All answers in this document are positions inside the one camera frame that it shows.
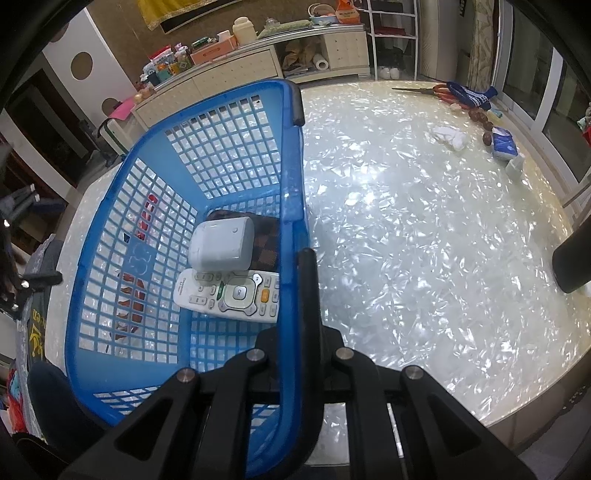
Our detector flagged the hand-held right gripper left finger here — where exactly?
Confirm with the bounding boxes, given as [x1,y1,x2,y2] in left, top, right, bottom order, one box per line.
[58,325,282,480]

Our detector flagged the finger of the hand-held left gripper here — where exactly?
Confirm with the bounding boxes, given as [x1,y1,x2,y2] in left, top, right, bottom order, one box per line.
[7,184,38,217]
[21,271,63,289]

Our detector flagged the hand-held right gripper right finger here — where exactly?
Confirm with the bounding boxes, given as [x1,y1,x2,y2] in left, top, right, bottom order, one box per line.
[295,248,539,480]

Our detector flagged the brown checkered wallet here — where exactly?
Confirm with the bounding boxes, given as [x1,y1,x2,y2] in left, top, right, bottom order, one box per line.
[205,209,281,273]

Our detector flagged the white remote control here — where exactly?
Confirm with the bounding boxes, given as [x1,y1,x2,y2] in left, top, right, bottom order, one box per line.
[173,269,281,324]

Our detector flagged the brown wooden massager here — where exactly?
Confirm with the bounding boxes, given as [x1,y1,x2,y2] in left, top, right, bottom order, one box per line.
[115,272,151,333]

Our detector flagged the white earbuds case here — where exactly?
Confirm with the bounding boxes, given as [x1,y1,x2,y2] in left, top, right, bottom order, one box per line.
[188,217,257,273]

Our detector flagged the blue plastic basket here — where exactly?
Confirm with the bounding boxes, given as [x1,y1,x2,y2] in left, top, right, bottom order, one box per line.
[65,78,324,478]

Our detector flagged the red strap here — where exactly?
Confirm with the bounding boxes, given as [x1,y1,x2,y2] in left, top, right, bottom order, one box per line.
[136,196,158,243]

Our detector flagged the black garment yellow print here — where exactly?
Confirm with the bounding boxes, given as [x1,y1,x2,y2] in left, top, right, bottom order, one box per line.
[23,309,49,365]

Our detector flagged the cream suitcase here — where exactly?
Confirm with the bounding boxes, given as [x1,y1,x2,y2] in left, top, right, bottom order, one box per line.
[97,115,134,158]

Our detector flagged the pink cloth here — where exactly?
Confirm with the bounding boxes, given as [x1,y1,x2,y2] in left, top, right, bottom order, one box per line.
[107,97,137,120]

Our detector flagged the cluster of bottles and packets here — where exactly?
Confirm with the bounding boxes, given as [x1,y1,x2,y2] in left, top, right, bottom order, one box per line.
[139,41,195,88]

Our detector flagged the crumpled white tissue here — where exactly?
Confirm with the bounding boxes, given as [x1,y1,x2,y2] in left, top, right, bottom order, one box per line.
[431,124,468,151]

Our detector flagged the pink tissue box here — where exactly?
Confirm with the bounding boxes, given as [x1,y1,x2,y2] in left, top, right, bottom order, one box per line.
[189,39,238,65]

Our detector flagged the cream television cabinet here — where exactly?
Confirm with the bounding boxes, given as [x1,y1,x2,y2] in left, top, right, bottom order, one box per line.
[131,23,372,130]

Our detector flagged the brown paper bags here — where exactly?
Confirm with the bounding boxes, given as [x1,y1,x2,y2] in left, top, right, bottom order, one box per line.
[281,39,319,75]

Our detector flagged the blue tissue pack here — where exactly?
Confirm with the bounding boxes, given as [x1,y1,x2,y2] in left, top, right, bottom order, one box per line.
[490,127,520,160]

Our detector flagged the black television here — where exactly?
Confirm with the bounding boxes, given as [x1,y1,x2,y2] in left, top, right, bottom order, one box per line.
[159,0,264,35]

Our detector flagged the yellow television cover cloth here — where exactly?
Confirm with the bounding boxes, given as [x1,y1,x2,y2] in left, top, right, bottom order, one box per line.
[137,0,245,31]

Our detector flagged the blue striped sock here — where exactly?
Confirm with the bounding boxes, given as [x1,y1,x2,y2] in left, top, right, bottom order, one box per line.
[445,80,498,112]

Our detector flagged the black cylindrical bar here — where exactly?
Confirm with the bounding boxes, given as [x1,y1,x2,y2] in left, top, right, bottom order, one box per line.
[553,222,591,294]

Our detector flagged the cream lidded bin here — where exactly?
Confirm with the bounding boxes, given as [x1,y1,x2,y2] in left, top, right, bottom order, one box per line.
[232,16,257,47]

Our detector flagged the white metal shelf rack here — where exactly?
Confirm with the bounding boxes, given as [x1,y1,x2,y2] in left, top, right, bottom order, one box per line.
[367,0,421,81]

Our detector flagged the standing air conditioner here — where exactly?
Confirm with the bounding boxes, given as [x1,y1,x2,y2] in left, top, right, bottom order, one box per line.
[418,0,476,88]

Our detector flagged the orange bag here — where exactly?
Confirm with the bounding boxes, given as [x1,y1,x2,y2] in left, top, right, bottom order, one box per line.
[335,0,363,26]

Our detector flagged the patterned curtain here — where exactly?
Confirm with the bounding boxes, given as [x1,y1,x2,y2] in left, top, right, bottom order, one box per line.
[466,0,504,93]

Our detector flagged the red clothes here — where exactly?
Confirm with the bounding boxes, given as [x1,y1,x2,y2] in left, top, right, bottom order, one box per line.
[577,105,591,146]

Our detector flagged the glass sliding door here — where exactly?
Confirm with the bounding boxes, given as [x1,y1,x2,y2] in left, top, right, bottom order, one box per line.
[496,0,591,185]

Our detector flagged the orange handled scissors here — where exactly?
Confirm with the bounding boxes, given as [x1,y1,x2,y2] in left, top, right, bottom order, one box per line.
[392,83,458,104]

